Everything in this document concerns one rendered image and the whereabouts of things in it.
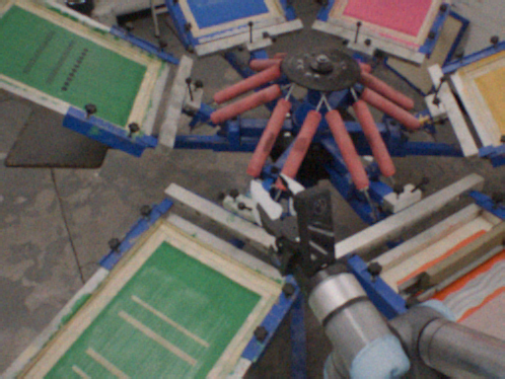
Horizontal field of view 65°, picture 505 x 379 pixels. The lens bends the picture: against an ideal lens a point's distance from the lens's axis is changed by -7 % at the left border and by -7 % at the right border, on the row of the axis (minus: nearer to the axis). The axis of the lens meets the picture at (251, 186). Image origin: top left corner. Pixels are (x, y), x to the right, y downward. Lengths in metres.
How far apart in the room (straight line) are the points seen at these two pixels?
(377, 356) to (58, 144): 1.70
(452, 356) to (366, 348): 0.13
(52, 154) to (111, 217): 1.02
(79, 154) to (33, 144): 0.25
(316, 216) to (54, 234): 2.49
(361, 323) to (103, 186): 2.66
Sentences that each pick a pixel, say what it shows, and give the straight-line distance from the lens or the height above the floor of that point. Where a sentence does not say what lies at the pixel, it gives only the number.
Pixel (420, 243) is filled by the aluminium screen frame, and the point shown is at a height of 1.08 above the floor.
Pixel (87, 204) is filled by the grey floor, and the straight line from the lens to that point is 3.01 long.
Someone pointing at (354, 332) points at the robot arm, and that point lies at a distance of 0.57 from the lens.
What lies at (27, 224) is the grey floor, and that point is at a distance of 3.08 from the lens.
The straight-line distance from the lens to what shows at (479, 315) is 1.34.
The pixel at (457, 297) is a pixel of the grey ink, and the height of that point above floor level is 1.11.
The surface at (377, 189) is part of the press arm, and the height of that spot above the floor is 1.06.
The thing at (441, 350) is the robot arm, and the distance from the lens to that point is 0.65.
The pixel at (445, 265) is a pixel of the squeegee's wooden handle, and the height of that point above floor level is 1.18.
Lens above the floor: 2.21
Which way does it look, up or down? 49 degrees down
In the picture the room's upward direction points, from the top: straight up
